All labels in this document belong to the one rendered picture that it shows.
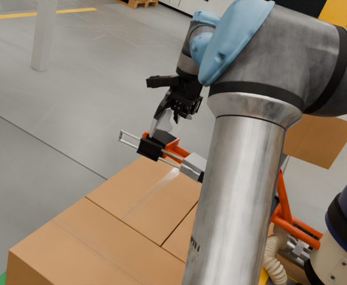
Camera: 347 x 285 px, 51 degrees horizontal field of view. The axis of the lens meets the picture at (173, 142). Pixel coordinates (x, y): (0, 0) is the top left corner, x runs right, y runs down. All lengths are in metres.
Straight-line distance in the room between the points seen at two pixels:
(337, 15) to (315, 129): 5.80
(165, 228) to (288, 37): 1.27
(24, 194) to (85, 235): 0.99
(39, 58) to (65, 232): 2.63
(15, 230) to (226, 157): 1.88
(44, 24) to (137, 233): 2.62
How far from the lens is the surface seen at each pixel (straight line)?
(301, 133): 2.40
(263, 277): 1.01
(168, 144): 1.06
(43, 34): 3.78
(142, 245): 1.51
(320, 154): 2.50
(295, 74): 0.43
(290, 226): 1.01
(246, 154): 0.40
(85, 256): 1.42
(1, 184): 2.47
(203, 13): 0.92
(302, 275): 1.12
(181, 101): 0.97
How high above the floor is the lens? 1.63
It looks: 30 degrees down
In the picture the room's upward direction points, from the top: 20 degrees clockwise
